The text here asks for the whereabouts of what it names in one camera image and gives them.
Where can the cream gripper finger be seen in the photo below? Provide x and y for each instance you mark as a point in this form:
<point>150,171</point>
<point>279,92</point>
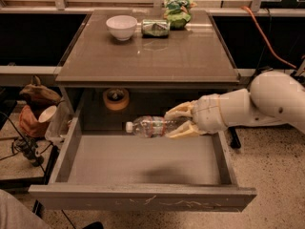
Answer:
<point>181,110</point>
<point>187,129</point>

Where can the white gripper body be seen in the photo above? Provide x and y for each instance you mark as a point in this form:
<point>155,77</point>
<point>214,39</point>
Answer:
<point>208,114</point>

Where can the clear plastic water bottle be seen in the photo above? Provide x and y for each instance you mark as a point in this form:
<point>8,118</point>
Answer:
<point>153,126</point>

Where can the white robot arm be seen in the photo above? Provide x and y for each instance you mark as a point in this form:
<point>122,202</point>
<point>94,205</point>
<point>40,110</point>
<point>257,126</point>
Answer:
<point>274,98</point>

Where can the grey cabinet with glossy top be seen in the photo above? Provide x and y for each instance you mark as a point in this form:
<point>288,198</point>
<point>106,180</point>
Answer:
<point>158,73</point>

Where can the open grey top drawer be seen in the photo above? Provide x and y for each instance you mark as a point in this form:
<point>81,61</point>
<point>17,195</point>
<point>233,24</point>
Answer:
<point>102,168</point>

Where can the brown tape roll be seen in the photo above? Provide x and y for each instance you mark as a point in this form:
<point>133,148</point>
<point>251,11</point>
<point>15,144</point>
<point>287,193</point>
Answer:
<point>116,99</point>

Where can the green soda can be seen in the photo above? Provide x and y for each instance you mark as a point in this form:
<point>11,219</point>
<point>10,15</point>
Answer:
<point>155,28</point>

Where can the green chip bag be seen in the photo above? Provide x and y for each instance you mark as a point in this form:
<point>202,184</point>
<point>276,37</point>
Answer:
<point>178,13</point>

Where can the white ceramic bowl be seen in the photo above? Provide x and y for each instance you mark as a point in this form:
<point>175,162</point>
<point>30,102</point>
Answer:
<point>121,27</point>

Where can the clear plastic container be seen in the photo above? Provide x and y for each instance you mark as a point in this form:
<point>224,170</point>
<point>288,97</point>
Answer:
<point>59,125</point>

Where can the brown cloth bag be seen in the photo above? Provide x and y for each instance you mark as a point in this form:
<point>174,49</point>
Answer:
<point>38,95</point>

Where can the black clamp tool on floor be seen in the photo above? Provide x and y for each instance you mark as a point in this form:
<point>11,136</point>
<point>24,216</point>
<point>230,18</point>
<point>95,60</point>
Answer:
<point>28,147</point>

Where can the grey trouser leg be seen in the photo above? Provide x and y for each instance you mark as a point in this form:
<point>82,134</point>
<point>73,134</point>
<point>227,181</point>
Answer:
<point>15,215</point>

